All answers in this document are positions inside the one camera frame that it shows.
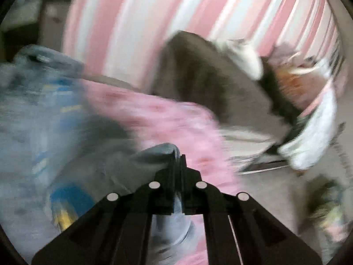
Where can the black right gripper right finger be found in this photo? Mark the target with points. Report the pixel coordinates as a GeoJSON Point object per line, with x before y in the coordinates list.
{"type": "Point", "coordinates": [238, 229]}

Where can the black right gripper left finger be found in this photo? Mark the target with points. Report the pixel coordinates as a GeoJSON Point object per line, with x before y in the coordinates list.
{"type": "Point", "coordinates": [114, 232]}

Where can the blue denim jacket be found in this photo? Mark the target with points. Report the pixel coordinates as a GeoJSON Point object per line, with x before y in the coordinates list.
{"type": "Point", "coordinates": [59, 158]}

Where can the pink floral bed sheet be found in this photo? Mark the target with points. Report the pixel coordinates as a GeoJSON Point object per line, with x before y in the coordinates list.
{"type": "Point", "coordinates": [152, 120]}

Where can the white plastic bag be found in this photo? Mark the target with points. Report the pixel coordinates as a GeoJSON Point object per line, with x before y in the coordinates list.
{"type": "Point", "coordinates": [306, 149]}

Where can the floral paper gift bag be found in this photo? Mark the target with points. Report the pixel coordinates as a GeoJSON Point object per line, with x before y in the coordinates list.
{"type": "Point", "coordinates": [300, 80]}

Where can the dark grey fuzzy blanket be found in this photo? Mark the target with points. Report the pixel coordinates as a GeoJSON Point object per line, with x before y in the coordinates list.
{"type": "Point", "coordinates": [191, 69]}

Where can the white cloth bundle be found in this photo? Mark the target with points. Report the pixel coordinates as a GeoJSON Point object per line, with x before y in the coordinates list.
{"type": "Point", "coordinates": [242, 54]}

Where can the black silver air cooler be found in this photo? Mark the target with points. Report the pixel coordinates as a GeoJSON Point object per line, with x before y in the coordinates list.
{"type": "Point", "coordinates": [39, 22]}

